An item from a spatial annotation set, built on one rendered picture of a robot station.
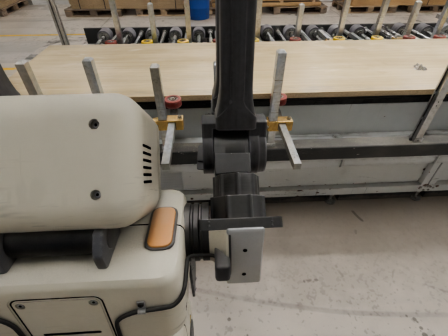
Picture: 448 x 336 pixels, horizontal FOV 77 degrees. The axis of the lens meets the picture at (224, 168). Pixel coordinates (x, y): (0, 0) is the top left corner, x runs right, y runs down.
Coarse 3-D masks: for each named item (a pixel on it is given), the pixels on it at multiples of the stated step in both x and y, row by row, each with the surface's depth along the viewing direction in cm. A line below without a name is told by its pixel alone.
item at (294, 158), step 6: (282, 126) 128; (282, 132) 124; (288, 132) 124; (282, 138) 125; (288, 138) 121; (288, 144) 118; (288, 150) 116; (294, 150) 115; (288, 156) 116; (294, 156) 112; (294, 162) 109; (300, 162) 109; (294, 168) 110; (300, 168) 110
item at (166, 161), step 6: (174, 114) 132; (168, 126) 124; (174, 126) 124; (168, 132) 120; (174, 132) 123; (168, 138) 117; (174, 138) 122; (168, 144) 114; (168, 150) 111; (168, 156) 108; (162, 162) 105; (168, 162) 105; (162, 168) 106; (168, 168) 106
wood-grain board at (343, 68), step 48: (48, 48) 188; (96, 48) 188; (144, 48) 188; (192, 48) 188; (288, 48) 188; (336, 48) 188; (384, 48) 188; (432, 48) 188; (144, 96) 136; (192, 96) 137; (288, 96) 140; (336, 96) 141
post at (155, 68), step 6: (150, 66) 112; (156, 66) 111; (150, 72) 112; (156, 72) 112; (156, 78) 113; (156, 84) 115; (162, 84) 119; (156, 90) 117; (162, 90) 118; (156, 96) 118; (162, 96) 119; (156, 102) 120; (162, 102) 120; (162, 108) 122; (162, 114) 124; (162, 132) 130; (162, 138) 132
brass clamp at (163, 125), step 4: (168, 116) 128; (172, 116) 128; (176, 116) 128; (156, 120) 126; (160, 120) 126; (164, 120) 126; (168, 120) 126; (172, 120) 126; (176, 120) 126; (180, 120) 126; (160, 124) 126; (164, 124) 127; (176, 124) 127; (180, 124) 127; (160, 128) 128; (164, 128) 128; (176, 128) 128; (180, 128) 128
